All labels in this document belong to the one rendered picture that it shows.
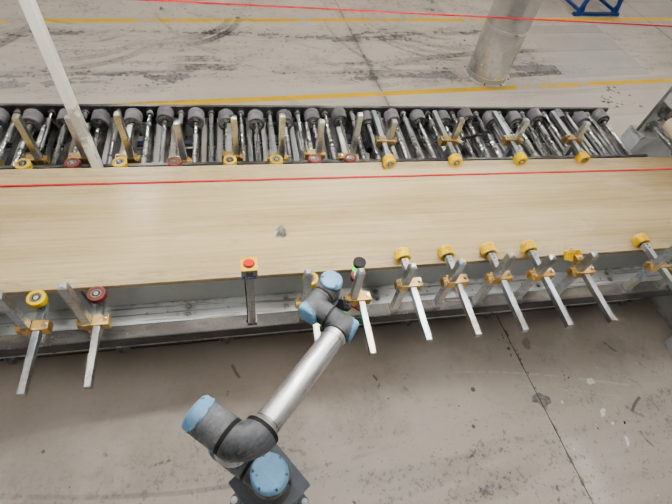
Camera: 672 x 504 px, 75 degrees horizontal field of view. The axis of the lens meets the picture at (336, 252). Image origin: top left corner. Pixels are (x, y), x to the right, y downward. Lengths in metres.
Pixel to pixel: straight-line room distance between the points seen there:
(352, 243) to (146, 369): 1.54
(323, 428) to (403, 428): 0.50
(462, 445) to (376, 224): 1.48
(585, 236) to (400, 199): 1.14
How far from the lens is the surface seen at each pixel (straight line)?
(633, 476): 3.57
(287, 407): 1.43
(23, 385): 2.29
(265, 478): 1.92
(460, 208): 2.75
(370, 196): 2.63
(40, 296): 2.39
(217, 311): 2.45
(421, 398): 3.05
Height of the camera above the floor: 2.76
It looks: 53 degrees down
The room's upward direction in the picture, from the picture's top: 12 degrees clockwise
